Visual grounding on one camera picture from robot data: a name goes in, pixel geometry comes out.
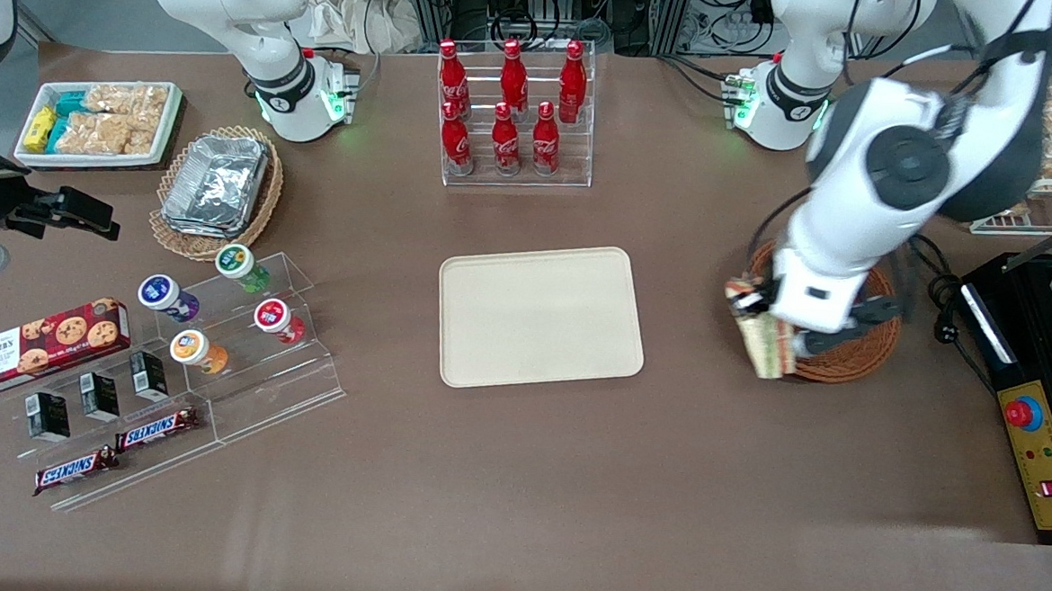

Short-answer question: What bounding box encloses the purple lidded cup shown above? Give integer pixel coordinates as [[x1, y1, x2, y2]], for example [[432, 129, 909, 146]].
[[136, 273, 203, 325]]

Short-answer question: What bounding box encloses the red cola bottle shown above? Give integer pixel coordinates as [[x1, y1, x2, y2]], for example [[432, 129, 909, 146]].
[[434, 39, 476, 119], [557, 39, 591, 126], [530, 101, 564, 178], [438, 100, 478, 177], [489, 101, 525, 178], [498, 39, 533, 116]]

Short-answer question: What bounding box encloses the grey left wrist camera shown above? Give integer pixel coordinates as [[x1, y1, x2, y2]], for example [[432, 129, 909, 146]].
[[849, 293, 903, 331]]

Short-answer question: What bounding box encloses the Snickers chocolate bar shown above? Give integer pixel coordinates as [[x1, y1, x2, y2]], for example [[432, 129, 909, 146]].
[[113, 402, 201, 458], [33, 441, 120, 502]]

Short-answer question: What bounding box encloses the small black carton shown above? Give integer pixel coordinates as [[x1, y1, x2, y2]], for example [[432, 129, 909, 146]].
[[77, 371, 124, 424], [126, 350, 172, 404], [23, 391, 75, 443]]

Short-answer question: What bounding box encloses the stack of foil containers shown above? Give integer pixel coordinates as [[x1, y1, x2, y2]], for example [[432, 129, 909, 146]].
[[159, 131, 272, 242]]

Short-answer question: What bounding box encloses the triangular sandwich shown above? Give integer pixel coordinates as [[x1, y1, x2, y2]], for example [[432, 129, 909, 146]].
[[721, 274, 803, 382]]

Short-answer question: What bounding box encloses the yellow emergency stop control box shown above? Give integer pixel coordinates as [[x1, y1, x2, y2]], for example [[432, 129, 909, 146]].
[[987, 378, 1052, 545]]

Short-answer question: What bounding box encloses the orange lidded cup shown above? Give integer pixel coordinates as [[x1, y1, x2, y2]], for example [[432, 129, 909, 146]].
[[168, 327, 231, 378]]

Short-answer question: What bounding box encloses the red Walkers cookie box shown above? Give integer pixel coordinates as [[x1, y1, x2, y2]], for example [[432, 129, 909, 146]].
[[0, 291, 135, 408]]

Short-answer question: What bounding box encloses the white rectangular snack tray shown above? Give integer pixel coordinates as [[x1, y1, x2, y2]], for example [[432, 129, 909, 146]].
[[13, 74, 186, 175]]

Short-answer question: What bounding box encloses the yellow snack packet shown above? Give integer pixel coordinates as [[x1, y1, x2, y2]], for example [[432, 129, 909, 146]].
[[22, 104, 58, 156]]

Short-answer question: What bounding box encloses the green lidded cup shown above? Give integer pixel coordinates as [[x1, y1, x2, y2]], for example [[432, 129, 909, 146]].
[[213, 241, 274, 297]]

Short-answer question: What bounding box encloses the clear rice cracker packet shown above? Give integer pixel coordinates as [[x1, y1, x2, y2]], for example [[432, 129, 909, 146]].
[[55, 110, 137, 157], [83, 81, 171, 119]]

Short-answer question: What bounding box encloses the brown round wicker basket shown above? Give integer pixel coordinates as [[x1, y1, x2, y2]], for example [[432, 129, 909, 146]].
[[737, 238, 905, 389]]

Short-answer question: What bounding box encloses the black equipment rack with cables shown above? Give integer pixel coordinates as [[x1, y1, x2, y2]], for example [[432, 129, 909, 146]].
[[393, 0, 777, 66]]

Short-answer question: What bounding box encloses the beige rectangular serving tray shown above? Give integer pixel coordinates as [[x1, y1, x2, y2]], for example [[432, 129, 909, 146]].
[[432, 237, 652, 398]]

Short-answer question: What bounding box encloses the crumpled beige cloth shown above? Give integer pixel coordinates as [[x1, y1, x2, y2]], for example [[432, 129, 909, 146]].
[[303, 0, 427, 58]]

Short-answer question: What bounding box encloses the black tabletop machine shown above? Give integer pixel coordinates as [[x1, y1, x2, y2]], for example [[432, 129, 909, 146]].
[[943, 250, 1052, 546]]

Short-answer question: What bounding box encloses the black power cable with plug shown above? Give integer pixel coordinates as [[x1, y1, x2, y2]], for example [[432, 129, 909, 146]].
[[903, 233, 1009, 395]]

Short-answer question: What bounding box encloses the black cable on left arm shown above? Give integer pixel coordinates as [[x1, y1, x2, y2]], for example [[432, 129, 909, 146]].
[[747, 183, 814, 262]]

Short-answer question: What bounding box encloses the clear acrylic stepped riser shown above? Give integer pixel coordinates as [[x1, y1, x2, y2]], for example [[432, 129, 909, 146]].
[[145, 244, 354, 451], [4, 341, 228, 523]]

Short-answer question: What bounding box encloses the clear acrylic bottle rack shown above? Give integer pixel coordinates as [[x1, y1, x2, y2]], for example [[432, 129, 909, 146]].
[[430, 31, 601, 195]]

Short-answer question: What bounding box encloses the light oval wicker basket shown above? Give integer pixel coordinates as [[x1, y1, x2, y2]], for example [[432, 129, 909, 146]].
[[147, 121, 287, 267]]

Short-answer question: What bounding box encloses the red lidded cup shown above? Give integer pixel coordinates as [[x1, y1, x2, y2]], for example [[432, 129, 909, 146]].
[[252, 297, 308, 347]]

